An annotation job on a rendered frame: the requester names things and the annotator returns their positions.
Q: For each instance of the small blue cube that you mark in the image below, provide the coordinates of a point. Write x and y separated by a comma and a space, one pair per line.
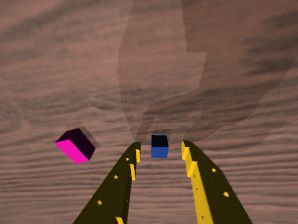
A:
159, 146

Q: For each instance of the small magenta block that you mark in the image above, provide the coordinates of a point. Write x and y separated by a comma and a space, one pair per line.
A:
76, 145

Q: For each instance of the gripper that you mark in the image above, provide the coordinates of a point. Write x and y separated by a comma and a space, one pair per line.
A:
215, 200

